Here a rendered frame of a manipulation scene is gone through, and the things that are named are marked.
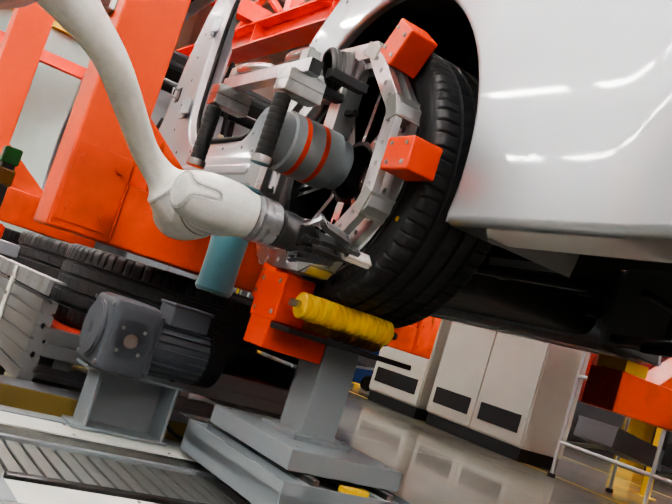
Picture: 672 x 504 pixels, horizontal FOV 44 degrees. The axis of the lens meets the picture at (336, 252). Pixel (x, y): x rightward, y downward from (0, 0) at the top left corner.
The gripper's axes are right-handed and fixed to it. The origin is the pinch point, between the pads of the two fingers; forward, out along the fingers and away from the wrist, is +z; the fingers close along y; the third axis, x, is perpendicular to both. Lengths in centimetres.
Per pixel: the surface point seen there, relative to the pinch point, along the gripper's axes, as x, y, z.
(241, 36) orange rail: 649, -286, 210
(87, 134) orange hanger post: 54, -37, -45
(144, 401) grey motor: 9, -76, -10
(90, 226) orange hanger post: 39, -51, -37
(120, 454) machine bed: -13, -67, -20
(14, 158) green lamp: 41, -41, -60
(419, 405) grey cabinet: 270, -342, 394
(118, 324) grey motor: 10, -51, -29
